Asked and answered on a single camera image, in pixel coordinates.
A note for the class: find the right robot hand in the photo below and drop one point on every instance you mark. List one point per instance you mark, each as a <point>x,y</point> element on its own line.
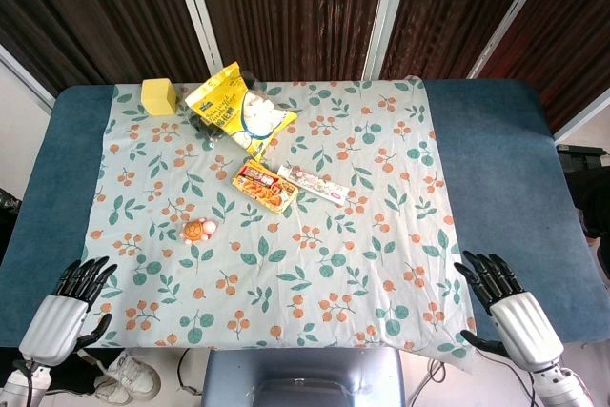
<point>523,326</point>

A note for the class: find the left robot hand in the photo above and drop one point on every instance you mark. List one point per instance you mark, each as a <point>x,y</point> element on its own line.
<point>53,325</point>

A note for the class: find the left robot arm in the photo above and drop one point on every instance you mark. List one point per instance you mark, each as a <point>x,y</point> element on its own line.
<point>21,383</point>

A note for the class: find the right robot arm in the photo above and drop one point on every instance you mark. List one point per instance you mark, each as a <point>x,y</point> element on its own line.
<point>562,385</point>

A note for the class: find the small orange toy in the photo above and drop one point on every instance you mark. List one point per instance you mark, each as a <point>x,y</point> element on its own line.
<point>197,230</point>

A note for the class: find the white sneaker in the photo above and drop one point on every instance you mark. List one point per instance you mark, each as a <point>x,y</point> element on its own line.
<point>126,377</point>

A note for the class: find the blue table mat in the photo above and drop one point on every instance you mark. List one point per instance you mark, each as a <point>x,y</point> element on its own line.
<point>495,188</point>

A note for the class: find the black equipment box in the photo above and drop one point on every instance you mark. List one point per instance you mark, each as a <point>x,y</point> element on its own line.
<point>583,156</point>

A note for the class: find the floral tablecloth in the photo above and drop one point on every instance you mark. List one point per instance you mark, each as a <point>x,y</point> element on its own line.
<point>286,235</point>

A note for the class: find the white long candy box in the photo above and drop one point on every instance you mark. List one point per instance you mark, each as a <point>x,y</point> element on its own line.
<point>317,184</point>

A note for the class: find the yellow foam cube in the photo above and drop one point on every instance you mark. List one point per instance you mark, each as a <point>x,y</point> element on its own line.
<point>158,96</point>

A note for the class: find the yellow red snack box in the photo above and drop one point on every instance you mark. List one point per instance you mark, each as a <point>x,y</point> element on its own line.
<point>265,186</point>

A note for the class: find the yellow snack bag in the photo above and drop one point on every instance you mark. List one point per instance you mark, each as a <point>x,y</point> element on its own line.
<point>243,114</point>

